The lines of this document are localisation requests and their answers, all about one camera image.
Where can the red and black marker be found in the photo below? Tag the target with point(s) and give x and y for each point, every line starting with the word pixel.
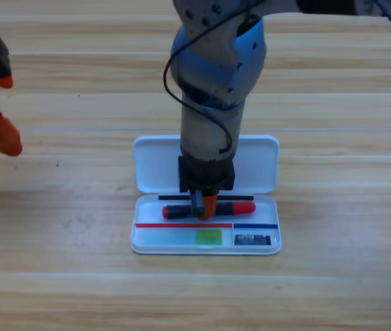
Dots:
pixel 240 208

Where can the white Unitree pencil case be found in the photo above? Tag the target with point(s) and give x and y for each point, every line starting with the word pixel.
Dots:
pixel 153 162

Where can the green translucent highlighter pen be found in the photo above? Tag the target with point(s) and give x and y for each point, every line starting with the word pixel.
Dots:
pixel 209 237

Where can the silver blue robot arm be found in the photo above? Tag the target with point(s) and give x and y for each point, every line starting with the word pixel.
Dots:
pixel 202 145

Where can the black eraser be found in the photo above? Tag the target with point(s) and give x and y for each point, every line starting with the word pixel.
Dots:
pixel 252 240

